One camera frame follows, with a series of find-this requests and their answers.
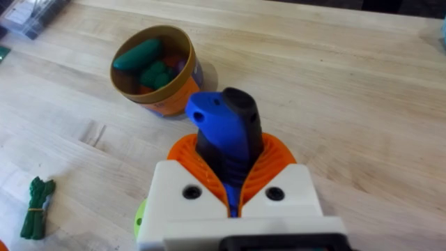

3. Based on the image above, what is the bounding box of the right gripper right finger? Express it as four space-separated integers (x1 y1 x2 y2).
238 132 324 219

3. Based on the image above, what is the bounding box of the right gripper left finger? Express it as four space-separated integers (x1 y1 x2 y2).
136 133 232 251

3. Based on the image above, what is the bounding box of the blue electric screwdriver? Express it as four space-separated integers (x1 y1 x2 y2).
184 86 265 218

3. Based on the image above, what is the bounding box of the green disc with holes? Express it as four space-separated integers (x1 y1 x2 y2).
133 198 148 239

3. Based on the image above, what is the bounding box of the orange toy tub with toys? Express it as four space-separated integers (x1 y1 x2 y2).
109 24 204 118

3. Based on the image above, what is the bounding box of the green toy asparagus bundle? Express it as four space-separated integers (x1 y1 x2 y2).
19 176 56 241

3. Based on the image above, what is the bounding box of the clear plastic box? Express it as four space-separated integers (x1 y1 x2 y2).
0 0 72 40

